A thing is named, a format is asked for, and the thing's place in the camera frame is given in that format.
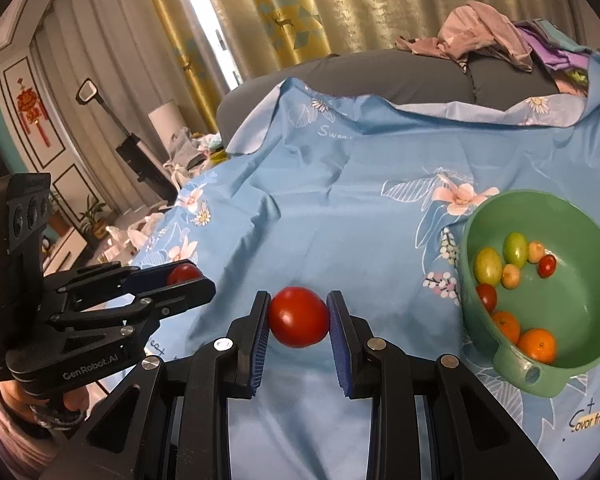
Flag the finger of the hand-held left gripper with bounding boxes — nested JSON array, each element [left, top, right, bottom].
[[55, 259, 203, 307], [51, 278, 217, 334]]

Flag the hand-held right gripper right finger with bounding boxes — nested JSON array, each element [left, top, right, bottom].
[[326, 290, 561, 480]]

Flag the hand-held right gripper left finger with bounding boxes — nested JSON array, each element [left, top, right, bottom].
[[40, 290, 272, 480]]

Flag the small orange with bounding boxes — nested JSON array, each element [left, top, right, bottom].
[[491, 311, 522, 345]]

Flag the large orange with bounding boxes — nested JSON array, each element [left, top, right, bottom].
[[517, 328, 558, 365]]

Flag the green plastic bowl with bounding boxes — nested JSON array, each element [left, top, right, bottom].
[[461, 189, 600, 399]]

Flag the person's left forearm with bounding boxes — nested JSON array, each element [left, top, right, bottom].
[[0, 402, 38, 468]]

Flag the person's left hand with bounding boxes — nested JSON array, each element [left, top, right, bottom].
[[0, 384, 93, 432]]

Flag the white plastic bags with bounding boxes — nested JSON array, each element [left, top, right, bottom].
[[105, 211, 167, 251]]

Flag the potted green plant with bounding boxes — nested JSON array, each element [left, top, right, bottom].
[[77, 195, 109, 239]]

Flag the black stick vacuum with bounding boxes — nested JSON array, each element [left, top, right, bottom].
[[76, 78, 179, 207]]

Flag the pile of pale clothes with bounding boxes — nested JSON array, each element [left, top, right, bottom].
[[164, 127, 229, 173]]

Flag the blue floral bed sheet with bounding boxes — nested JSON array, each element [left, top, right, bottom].
[[130, 52, 600, 480]]

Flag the white cylindrical lamp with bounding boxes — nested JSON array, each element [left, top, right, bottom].
[[148, 101, 187, 153]]

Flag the yellow-green oval fruit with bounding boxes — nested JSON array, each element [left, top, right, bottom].
[[474, 247, 504, 286]]

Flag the green oval fruit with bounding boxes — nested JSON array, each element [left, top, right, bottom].
[[503, 232, 528, 267]]

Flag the grey sheer curtain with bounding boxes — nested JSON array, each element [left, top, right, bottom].
[[30, 0, 231, 211]]

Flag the grey sofa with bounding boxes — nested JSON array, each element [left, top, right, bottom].
[[216, 50, 588, 153]]

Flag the gold patterned curtain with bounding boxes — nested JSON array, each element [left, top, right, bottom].
[[145, 0, 536, 133]]

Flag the pink crumpled clothes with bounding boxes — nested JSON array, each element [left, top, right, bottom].
[[396, 1, 537, 73]]

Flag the purple cloth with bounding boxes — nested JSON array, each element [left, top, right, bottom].
[[522, 19, 600, 97]]

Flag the red knot wall ornament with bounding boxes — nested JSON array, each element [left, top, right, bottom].
[[16, 77, 51, 149]]

